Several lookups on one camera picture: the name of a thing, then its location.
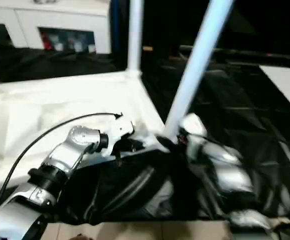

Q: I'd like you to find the white plastic table top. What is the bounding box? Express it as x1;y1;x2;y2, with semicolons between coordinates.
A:
0;70;170;195

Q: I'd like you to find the white plastic table leg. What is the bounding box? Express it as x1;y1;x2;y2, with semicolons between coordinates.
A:
162;0;235;142
126;0;145;78

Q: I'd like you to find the black plastic mat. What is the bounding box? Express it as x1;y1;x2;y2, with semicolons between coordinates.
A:
0;46;290;223

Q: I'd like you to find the white flat board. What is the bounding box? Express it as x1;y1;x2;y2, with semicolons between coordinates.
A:
259;65;290;120

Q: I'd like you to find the small red bottle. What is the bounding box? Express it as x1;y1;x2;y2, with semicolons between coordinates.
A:
42;34;52;51

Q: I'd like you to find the white glass-door cabinet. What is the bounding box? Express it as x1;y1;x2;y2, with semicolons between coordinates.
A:
0;0;111;54

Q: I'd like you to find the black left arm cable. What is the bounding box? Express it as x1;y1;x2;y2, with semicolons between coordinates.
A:
0;112;123;201

